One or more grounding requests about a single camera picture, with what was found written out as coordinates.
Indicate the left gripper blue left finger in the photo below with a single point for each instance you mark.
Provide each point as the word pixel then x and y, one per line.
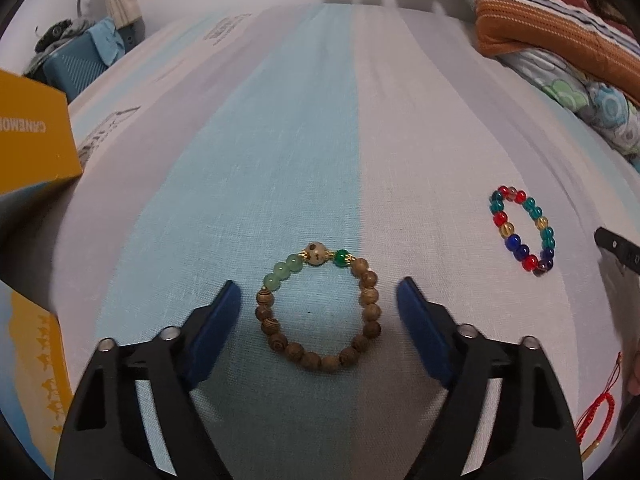
pixel 104 437

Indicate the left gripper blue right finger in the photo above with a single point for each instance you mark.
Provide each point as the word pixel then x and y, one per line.
pixel 533 435

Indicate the person's right hand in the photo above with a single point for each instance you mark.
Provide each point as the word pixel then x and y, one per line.
pixel 633 376

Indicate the floral quilt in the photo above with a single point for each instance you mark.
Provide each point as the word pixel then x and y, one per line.
pixel 599 105

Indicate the striped orange pillow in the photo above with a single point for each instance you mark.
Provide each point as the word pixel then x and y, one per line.
pixel 596 46

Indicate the blue yellow cardboard box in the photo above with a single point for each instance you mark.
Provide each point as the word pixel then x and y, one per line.
pixel 38 160

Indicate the striped bed sheet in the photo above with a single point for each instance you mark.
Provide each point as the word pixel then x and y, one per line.
pixel 223 145

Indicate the teal suitcase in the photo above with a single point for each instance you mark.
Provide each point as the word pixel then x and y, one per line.
pixel 72 67

